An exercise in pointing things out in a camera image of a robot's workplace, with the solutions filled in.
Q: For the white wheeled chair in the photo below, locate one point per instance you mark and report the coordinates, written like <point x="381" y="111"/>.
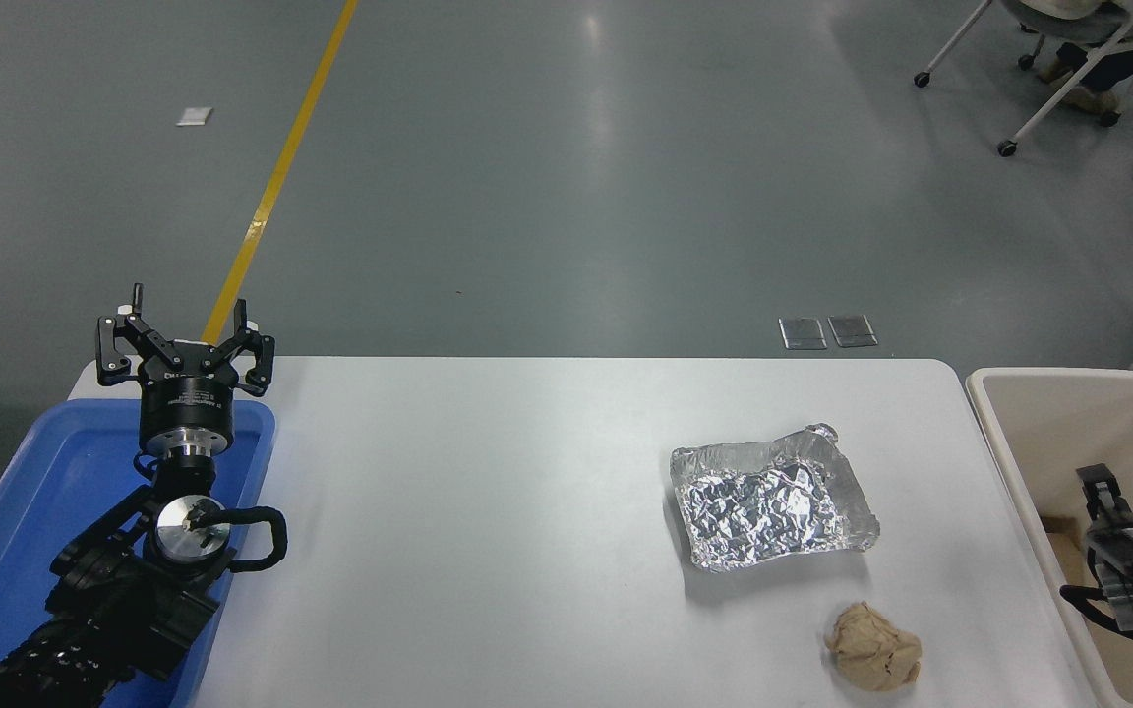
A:
<point x="1058" y="22"/>

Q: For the blue plastic tray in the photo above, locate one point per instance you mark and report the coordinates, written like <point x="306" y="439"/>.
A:
<point x="35" y="492"/>

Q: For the silver foil tray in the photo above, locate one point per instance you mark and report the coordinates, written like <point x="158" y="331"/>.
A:
<point x="773" y="501"/>

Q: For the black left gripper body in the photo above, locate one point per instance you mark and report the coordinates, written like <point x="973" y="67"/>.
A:
<point x="188" y="408"/>

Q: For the crumpled tan paper ball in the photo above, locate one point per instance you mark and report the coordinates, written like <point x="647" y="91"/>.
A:
<point x="871" y="649"/>

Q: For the large pale plastic bin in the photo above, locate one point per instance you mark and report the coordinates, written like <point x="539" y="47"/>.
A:
<point x="1048" y="433"/>

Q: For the silver floor plate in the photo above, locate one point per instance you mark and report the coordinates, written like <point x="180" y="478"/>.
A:
<point x="853" y="331"/>
<point x="803" y="333"/>

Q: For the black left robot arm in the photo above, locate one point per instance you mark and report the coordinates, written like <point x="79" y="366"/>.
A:
<point x="114" y="610"/>

